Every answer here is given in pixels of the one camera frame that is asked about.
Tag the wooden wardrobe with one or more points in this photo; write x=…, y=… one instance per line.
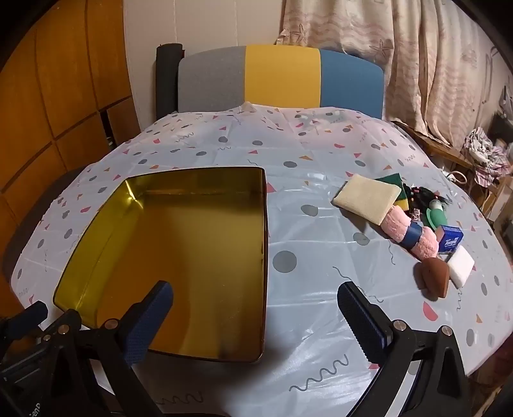
x=60, y=80

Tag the black beaded hair braid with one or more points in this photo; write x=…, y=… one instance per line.
x=435, y=195

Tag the pink towel roll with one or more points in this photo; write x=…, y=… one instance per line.
x=394, y=226

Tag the white sponge block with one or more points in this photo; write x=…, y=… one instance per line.
x=461, y=266

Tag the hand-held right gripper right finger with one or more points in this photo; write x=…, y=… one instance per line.
x=360, y=316

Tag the grey yellow blue cushion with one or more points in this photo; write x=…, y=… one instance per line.
x=280, y=76

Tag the black rolled mat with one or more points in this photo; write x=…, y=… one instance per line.
x=166, y=80

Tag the green yellow sponge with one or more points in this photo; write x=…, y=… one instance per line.
x=394, y=180

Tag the wooden bench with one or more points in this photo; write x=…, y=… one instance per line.
x=437, y=146

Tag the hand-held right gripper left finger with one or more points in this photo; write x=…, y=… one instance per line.
x=146, y=322

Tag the gold tin box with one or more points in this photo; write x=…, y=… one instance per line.
x=180, y=248

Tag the beige patterned curtain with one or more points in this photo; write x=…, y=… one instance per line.
x=421, y=60

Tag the cream cleaning cloth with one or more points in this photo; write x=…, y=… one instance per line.
x=364, y=198

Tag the black speaker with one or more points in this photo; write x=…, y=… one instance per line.
x=504, y=124

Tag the small white jar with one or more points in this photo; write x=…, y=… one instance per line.
x=435, y=205

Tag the blue tissue pack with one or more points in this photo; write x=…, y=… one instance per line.
x=451, y=240

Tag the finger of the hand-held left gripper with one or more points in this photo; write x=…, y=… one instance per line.
x=22, y=322

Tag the pile of clothes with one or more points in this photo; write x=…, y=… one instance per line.
x=483, y=152

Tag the brown makeup sponge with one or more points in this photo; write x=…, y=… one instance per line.
x=433, y=276

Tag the patterned plastic tablecloth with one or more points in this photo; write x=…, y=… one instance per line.
x=304, y=280

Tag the green hat-shaped holder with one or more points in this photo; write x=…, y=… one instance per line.
x=437, y=218

